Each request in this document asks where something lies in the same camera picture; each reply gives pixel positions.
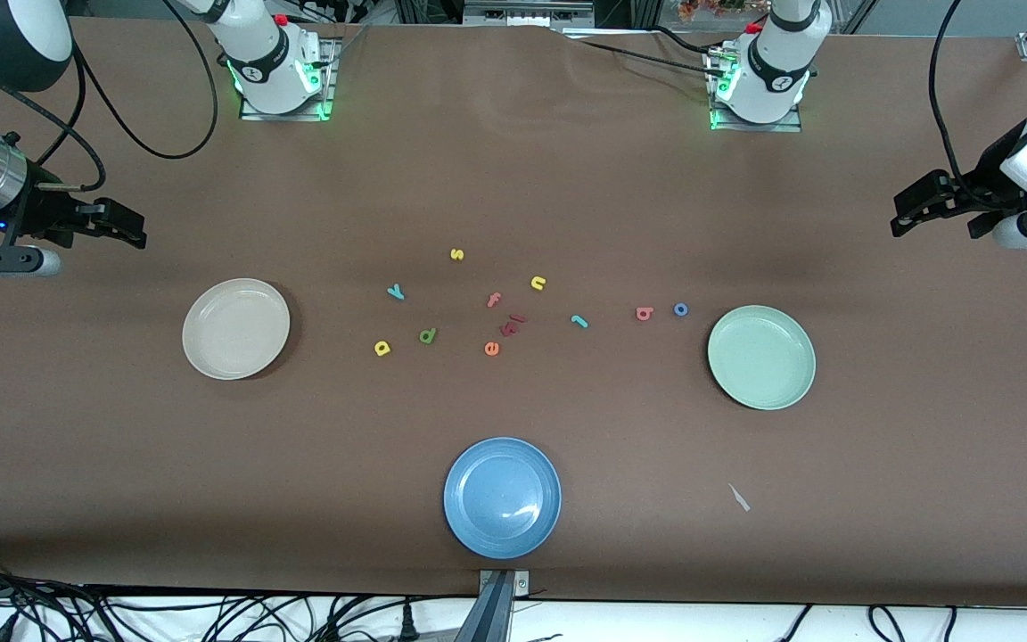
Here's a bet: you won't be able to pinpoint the beige brown round plate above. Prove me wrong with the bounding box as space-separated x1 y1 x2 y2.
182 278 292 381

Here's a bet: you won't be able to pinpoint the brown table cover sheet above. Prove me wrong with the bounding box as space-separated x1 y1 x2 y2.
0 16 1027 609

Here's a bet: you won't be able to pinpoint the grey metal camera post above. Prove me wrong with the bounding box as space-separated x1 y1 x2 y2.
453 569 532 642

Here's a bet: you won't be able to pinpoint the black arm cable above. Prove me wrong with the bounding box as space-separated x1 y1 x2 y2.
0 0 220 193
927 0 1014 211

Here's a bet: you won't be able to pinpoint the silver frame rail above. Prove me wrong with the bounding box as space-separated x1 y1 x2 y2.
463 0 596 29

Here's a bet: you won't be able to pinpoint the light green round plate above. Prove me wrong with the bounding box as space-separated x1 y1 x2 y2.
707 305 817 411

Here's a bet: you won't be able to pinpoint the black cable on cover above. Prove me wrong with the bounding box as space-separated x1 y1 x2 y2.
567 25 728 81

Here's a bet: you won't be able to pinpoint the orange artificial flowers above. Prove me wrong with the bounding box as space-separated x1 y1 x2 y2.
677 0 746 21

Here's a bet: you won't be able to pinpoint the blue round plate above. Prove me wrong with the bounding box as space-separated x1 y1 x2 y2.
443 437 563 561

